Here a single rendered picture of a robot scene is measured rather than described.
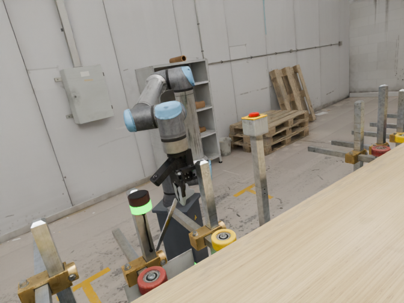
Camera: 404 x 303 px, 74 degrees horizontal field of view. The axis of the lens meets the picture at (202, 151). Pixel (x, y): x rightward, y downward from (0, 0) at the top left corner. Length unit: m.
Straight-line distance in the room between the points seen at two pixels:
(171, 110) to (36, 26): 2.78
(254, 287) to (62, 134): 3.03
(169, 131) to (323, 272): 0.59
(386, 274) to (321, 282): 0.15
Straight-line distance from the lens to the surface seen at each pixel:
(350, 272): 0.79
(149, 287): 0.79
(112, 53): 3.69
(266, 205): 1.16
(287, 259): 0.81
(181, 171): 0.94
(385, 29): 8.42
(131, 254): 1.00
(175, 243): 1.89
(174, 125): 0.88
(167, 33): 4.12
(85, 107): 3.28
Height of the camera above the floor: 1.42
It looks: 17 degrees down
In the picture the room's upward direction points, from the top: 9 degrees counter-clockwise
